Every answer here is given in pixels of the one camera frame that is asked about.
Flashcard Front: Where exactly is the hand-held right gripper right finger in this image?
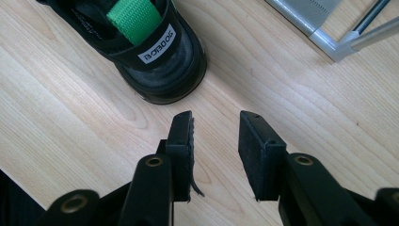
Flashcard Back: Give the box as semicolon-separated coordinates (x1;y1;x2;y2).
237;110;288;202

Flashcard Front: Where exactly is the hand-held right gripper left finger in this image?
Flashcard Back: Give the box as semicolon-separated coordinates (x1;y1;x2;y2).
165;110;205;202

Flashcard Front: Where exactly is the black shoe with green strap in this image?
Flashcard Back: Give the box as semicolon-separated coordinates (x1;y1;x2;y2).
36;0;208;105

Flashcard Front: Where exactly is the silver metal stand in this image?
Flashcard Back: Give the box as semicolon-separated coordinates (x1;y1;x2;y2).
264;0;399;63

